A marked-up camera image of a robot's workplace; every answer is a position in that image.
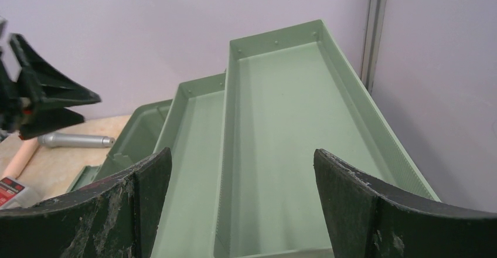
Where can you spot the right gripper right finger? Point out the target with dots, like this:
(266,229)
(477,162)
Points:
(367,217)

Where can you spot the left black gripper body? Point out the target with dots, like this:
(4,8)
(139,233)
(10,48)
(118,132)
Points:
(15,110)

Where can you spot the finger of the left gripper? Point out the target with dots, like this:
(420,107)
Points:
(34,125)
(41,83)

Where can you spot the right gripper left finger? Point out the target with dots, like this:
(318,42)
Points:
(117,216)

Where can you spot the green plastic tool box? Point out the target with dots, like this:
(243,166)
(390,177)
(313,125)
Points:
(243,142)

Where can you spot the red labelled small box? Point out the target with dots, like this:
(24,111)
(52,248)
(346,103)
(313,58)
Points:
(15,194)

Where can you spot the beige wooden handle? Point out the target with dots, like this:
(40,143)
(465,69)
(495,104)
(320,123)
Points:
(21,159)

